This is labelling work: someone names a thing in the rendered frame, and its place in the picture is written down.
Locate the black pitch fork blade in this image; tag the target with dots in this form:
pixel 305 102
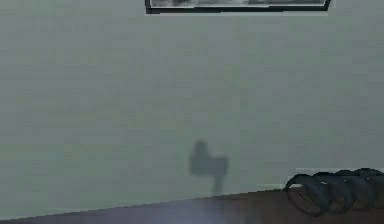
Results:
pixel 336 191

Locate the black framed wall picture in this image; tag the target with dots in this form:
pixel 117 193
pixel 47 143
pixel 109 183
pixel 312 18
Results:
pixel 237 4

